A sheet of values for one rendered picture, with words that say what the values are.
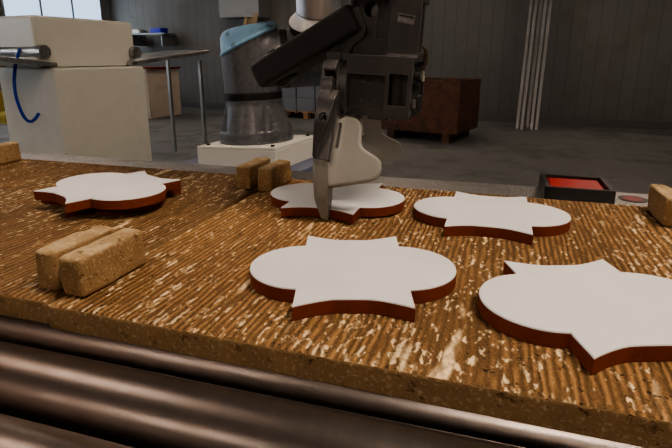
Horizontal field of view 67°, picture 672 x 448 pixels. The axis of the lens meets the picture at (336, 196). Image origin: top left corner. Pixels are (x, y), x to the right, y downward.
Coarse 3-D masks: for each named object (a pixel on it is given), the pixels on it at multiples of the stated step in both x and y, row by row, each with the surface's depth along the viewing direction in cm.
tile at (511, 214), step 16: (416, 208) 47; (432, 208) 47; (448, 208) 47; (464, 208) 47; (480, 208) 47; (496, 208) 47; (512, 208) 47; (528, 208) 47; (544, 208) 47; (432, 224) 45; (448, 224) 42; (464, 224) 42; (480, 224) 42; (496, 224) 42; (512, 224) 42; (528, 224) 42; (544, 224) 42; (560, 224) 42; (512, 240) 41; (528, 240) 40
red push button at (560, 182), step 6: (552, 180) 64; (558, 180) 64; (564, 180) 64; (570, 180) 64; (576, 180) 64; (582, 180) 64; (588, 180) 64; (594, 180) 64; (558, 186) 61; (564, 186) 61; (570, 186) 61; (576, 186) 61; (582, 186) 61; (588, 186) 61; (594, 186) 61; (600, 186) 61
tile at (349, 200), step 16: (272, 192) 52; (288, 192) 52; (304, 192) 52; (336, 192) 52; (352, 192) 52; (368, 192) 52; (384, 192) 52; (288, 208) 47; (304, 208) 47; (336, 208) 46; (352, 208) 46; (368, 208) 47; (384, 208) 47; (400, 208) 48
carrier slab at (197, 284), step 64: (256, 192) 56; (448, 192) 56; (192, 256) 38; (256, 256) 38; (448, 256) 38; (512, 256) 38; (576, 256) 38; (640, 256) 38; (64, 320) 30; (128, 320) 29; (192, 320) 29; (256, 320) 29; (320, 320) 29; (384, 320) 29; (448, 320) 29; (384, 384) 25; (448, 384) 24; (512, 384) 23; (576, 384) 23; (640, 384) 23
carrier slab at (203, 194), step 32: (32, 160) 73; (0, 192) 56; (32, 192) 56; (192, 192) 56; (224, 192) 56; (0, 224) 45; (32, 224) 45; (64, 224) 45; (96, 224) 45; (128, 224) 45; (160, 224) 45; (192, 224) 46; (0, 256) 38; (32, 256) 38; (0, 288) 33; (32, 288) 33; (32, 320) 32
